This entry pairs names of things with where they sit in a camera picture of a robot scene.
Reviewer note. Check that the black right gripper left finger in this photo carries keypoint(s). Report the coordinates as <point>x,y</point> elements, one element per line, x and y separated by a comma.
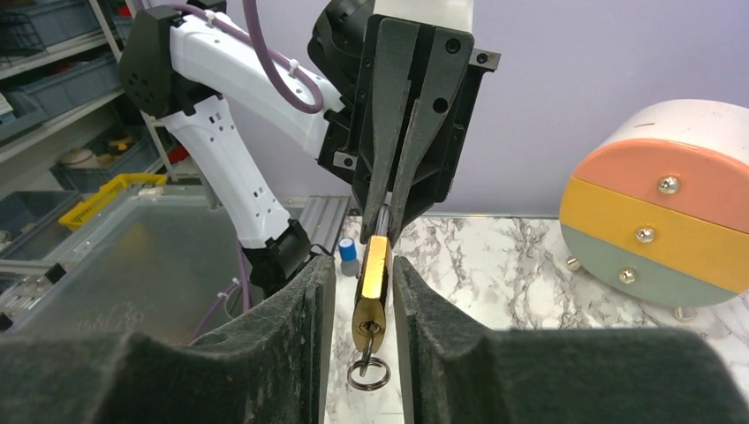
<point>270,365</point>

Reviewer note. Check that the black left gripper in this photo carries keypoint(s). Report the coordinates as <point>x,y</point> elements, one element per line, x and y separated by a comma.
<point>388,72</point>

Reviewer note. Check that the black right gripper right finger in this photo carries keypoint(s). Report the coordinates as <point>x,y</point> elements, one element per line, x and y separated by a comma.
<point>454,369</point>

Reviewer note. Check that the brass padlock with key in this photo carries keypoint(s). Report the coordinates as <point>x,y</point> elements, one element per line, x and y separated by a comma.
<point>369,323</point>

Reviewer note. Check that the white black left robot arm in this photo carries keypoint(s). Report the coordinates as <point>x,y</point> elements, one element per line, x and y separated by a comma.
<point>184,62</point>

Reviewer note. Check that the blue capped bottle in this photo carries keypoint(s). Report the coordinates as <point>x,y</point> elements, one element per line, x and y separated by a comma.
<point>348,254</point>

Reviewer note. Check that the yellow plastic basket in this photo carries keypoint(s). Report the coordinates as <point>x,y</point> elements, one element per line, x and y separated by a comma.
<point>76,217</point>

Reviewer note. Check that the round cream drawer box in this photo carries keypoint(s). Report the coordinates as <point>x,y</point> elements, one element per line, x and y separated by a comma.
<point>659,210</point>

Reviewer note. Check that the metal storage shelf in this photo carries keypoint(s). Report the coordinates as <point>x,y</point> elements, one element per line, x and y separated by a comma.
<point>59,76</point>

